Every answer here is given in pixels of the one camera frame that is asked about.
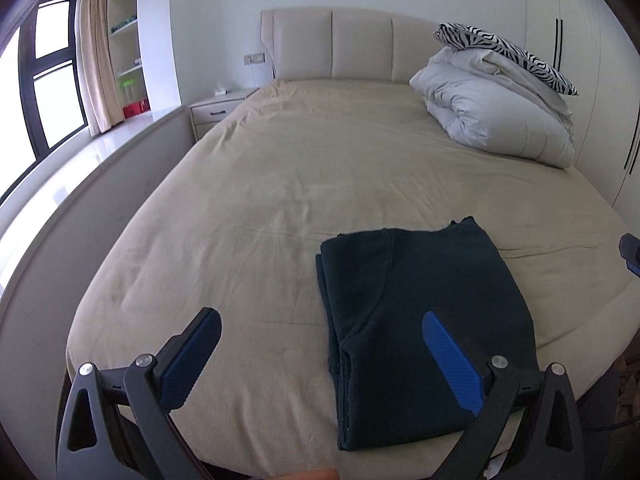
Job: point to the left hand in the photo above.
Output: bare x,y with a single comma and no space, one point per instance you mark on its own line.
313,474

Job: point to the tissue box on nightstand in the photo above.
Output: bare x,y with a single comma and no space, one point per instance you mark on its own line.
219,91

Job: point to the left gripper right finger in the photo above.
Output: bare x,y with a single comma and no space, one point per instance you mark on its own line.
548,441

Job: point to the beige curtain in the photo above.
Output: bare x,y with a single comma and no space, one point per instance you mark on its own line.
97,84

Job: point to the white wall shelf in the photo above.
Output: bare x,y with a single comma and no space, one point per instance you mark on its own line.
122,26

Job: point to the cream padded headboard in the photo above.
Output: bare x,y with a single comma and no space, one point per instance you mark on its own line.
346,43

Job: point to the white nightstand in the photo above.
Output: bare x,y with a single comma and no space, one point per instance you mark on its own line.
207,113

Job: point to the wall switch panel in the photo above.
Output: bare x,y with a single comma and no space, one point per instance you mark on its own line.
253,59

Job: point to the green plastic stool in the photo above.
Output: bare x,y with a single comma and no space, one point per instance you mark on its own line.
129,88

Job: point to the white wardrobe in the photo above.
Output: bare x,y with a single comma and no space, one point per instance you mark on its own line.
585,41

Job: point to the zebra print pillow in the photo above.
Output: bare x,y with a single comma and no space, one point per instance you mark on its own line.
466,37

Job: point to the red storage box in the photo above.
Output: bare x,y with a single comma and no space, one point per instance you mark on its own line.
136,108

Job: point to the black framed window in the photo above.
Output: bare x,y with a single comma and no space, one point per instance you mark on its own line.
40,95

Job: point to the white folded duvet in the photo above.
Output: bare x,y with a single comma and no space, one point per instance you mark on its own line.
485,101

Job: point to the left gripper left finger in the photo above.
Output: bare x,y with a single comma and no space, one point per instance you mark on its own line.
117,424

